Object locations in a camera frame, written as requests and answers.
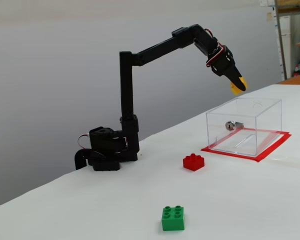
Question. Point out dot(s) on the red capped bottle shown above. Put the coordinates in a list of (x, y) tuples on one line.
[(296, 72)]

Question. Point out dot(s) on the transparent acrylic box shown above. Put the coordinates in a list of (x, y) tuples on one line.
[(242, 140)]

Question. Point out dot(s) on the beige paper note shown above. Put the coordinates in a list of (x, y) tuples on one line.
[(269, 16)]

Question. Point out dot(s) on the grey metal shelf frame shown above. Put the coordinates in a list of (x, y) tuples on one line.
[(280, 37)]

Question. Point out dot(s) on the white cabinet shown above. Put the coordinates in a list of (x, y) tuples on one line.
[(287, 37)]

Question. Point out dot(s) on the orange table surface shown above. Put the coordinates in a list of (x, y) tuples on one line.
[(297, 80)]

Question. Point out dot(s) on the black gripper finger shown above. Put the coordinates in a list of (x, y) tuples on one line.
[(237, 80)]

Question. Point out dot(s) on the red tape frame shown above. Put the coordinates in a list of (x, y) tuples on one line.
[(262, 156)]

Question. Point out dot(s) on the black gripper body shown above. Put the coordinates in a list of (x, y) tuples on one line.
[(226, 67)]

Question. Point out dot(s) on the black table clamp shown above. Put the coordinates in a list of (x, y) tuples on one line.
[(79, 158)]

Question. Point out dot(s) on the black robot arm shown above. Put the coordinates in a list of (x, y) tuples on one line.
[(126, 87)]

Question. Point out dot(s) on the green lego brick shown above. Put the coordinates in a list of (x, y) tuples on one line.
[(173, 220)]

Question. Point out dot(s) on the red lego brick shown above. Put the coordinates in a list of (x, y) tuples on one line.
[(193, 163)]

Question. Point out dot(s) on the yellow lego brick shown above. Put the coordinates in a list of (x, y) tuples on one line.
[(234, 91)]

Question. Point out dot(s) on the silver cam lock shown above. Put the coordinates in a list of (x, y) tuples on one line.
[(232, 125)]

